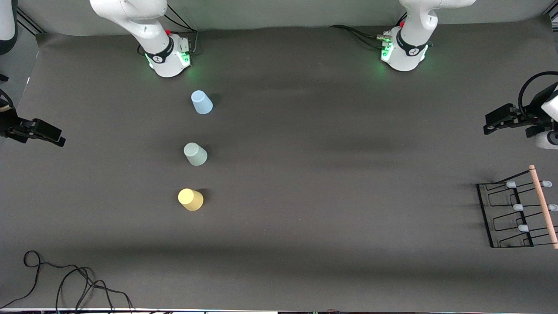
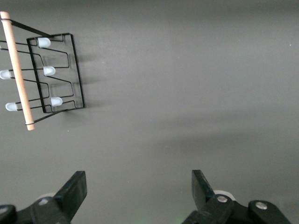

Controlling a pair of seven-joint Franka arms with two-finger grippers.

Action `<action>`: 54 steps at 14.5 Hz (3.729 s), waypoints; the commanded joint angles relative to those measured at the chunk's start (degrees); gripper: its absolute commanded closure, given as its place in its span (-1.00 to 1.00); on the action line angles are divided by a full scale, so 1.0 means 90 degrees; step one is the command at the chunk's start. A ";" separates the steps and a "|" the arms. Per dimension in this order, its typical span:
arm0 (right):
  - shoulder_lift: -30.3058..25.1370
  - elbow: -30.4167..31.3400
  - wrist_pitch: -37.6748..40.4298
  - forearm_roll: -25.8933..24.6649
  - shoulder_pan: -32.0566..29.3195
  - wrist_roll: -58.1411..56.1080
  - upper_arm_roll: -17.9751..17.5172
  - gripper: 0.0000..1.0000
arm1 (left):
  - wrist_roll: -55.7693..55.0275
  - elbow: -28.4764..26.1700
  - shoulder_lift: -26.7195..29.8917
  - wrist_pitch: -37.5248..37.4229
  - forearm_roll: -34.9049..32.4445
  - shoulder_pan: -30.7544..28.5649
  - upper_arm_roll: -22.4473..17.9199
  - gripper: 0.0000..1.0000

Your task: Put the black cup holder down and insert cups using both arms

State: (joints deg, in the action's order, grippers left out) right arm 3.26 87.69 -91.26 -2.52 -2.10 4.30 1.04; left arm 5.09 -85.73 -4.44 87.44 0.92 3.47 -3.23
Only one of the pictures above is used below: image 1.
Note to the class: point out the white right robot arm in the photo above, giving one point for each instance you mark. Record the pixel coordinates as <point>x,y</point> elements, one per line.
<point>152,26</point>

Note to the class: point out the dark grey table mat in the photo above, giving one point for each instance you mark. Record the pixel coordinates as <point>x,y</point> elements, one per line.
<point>348,218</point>

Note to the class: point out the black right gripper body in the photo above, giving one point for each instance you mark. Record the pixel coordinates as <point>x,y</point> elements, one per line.
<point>9,127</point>

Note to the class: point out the yellow plastic cup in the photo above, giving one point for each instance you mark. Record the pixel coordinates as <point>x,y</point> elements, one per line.
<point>190,199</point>

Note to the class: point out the light blue plastic cup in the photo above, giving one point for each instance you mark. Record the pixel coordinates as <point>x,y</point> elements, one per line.
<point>202,103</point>

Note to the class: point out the black aluminium frame rail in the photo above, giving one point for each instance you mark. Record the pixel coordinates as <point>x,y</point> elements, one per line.
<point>553,17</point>
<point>30,22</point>

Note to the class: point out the small black bracket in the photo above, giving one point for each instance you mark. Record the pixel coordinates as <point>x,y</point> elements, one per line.
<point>3,78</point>

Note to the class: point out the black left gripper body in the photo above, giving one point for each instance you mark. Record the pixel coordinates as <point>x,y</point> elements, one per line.
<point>524,119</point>

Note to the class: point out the pale green plastic cup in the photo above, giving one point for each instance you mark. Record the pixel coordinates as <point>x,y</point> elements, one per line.
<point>195,154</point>

